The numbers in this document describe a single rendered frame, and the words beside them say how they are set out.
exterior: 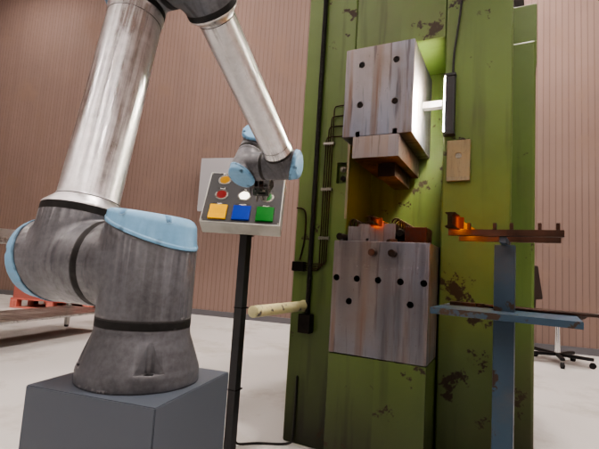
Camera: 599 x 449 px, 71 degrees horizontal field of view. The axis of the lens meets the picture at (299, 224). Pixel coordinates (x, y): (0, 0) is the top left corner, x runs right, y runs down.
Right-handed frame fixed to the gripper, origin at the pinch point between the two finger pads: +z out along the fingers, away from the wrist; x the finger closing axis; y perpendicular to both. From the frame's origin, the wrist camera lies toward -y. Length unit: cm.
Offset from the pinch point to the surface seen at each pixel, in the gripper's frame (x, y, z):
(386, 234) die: 50, 9, 9
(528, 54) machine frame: 121, -89, -13
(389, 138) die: 50, -25, -11
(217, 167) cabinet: -124, -315, 324
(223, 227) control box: -17.1, 6.3, 14.6
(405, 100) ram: 55, -38, -21
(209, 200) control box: -24.8, -5.3, 11.0
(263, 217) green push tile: -0.2, 3.0, 10.3
